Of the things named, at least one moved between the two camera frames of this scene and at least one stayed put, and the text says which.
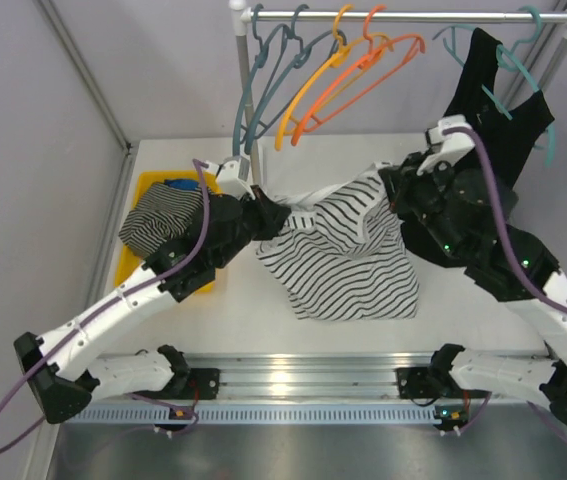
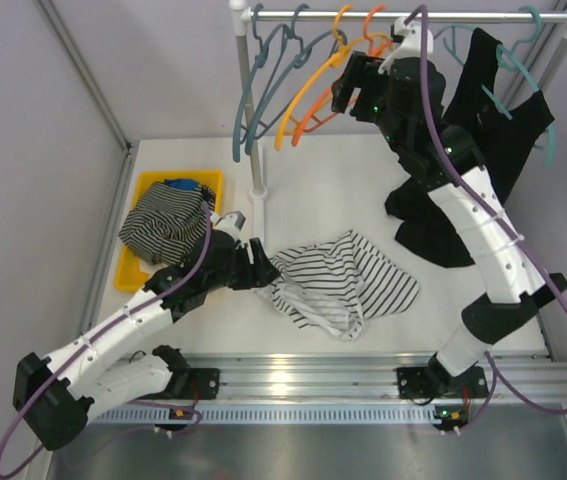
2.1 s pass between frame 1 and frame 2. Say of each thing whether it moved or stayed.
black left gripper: moved
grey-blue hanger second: stayed
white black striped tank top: moved
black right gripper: moved
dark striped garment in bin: stayed
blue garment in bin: stayed
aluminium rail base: stayed
